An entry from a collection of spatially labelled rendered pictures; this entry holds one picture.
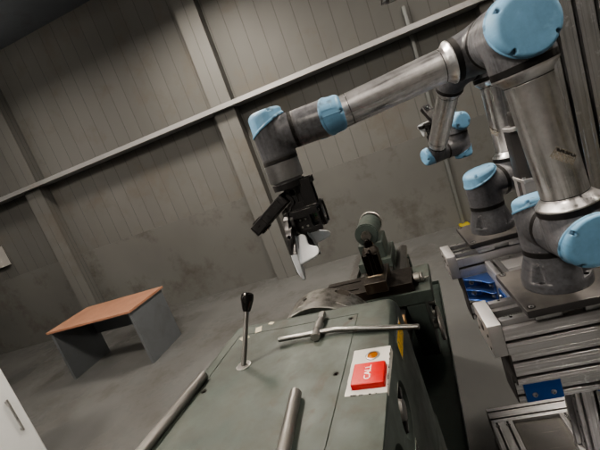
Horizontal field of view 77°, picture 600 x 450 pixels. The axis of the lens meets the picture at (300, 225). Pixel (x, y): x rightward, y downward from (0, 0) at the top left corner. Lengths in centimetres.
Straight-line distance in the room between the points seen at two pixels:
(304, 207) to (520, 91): 46
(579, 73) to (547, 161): 39
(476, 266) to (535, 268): 50
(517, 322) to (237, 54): 495
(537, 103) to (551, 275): 42
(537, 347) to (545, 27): 71
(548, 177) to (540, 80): 18
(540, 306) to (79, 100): 634
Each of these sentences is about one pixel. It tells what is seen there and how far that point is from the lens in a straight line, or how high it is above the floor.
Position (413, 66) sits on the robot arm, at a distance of 92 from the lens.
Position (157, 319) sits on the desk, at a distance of 492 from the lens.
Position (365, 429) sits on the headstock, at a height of 126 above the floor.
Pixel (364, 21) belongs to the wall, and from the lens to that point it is 531.
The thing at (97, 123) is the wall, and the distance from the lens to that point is 650.
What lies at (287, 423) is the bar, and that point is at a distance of 68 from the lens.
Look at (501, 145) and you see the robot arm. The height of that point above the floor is 145.
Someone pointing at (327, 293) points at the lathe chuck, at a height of 123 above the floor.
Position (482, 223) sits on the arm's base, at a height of 120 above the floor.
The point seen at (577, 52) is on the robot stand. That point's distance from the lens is 120.
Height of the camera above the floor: 168
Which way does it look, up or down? 11 degrees down
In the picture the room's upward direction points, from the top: 20 degrees counter-clockwise
